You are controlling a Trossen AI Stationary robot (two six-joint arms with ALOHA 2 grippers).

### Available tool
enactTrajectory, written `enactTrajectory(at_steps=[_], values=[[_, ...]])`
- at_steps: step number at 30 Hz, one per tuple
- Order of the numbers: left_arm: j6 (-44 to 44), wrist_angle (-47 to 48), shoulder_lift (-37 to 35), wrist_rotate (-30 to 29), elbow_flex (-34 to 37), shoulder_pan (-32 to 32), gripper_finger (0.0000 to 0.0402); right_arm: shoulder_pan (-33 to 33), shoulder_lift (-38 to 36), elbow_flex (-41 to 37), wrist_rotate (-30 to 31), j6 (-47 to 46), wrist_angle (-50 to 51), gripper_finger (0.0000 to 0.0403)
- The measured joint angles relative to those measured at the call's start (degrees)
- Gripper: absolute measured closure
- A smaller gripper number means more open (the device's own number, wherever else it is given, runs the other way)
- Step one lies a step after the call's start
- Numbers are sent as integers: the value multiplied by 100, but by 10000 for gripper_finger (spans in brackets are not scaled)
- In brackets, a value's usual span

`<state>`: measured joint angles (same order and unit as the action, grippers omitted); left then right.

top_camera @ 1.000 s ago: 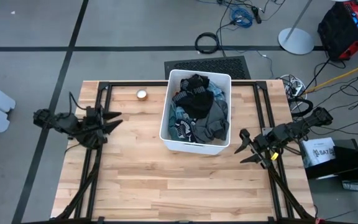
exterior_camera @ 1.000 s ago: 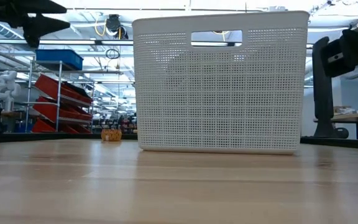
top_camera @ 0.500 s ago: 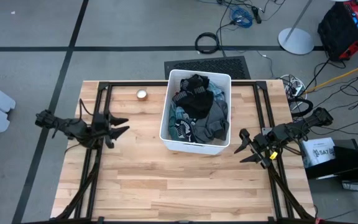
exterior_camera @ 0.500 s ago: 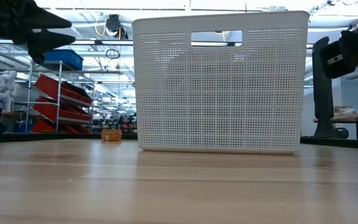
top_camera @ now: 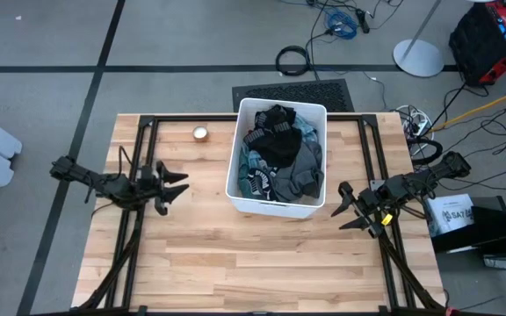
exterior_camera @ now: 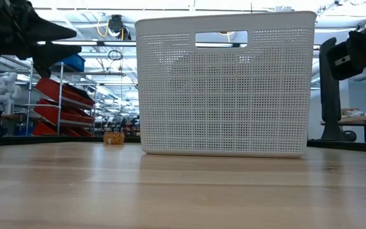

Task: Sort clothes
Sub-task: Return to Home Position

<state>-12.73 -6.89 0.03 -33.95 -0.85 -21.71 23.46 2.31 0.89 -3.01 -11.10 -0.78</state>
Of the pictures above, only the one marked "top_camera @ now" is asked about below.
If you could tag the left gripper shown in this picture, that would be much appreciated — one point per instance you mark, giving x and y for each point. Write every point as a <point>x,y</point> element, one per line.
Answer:
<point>149,186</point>

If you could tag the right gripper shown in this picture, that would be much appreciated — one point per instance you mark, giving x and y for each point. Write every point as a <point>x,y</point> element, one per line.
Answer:
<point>372,204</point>

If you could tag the grey boxer briefs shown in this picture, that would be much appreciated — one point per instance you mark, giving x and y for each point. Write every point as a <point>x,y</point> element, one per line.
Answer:
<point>301,175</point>

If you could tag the black boxer briefs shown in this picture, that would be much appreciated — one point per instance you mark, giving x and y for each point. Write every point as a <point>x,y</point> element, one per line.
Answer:
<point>259,180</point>
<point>275,145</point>

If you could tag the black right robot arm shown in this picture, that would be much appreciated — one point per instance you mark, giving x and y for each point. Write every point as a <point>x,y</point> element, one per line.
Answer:
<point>428,177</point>

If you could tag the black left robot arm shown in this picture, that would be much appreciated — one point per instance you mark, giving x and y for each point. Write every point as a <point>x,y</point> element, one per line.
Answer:
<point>103,184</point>

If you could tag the yellow tape tag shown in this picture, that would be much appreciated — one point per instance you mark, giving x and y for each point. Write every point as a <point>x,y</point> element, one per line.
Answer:
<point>387,219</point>

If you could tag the grey metal mounting plate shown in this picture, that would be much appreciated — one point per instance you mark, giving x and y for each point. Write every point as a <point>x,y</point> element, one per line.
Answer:
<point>376,183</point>

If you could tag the small round tin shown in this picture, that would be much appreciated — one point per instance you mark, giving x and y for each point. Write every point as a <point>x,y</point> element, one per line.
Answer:
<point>200,133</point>

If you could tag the white perforated laundry basket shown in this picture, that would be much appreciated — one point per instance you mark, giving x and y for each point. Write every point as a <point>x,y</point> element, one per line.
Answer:
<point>279,208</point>

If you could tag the white cardboard box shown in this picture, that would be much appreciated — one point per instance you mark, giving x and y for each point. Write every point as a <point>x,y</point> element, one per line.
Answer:
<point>450,215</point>

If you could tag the white power strip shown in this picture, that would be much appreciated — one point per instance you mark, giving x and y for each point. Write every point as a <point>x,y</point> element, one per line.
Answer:
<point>417,125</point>

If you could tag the black floor mat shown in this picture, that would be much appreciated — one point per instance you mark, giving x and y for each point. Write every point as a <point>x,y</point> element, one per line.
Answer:
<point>292,90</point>

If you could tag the black desk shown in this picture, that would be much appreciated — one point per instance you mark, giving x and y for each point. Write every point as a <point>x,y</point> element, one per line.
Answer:
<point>499,219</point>

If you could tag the grey plastic bag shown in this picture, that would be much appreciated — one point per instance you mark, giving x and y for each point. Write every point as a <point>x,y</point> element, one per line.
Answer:
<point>501,262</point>

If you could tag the white round stand base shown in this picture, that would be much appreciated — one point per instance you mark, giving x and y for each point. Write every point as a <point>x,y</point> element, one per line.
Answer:
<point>417,59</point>

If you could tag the black and red case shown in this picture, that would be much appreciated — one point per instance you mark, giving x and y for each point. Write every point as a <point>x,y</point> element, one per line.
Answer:
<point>477,48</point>

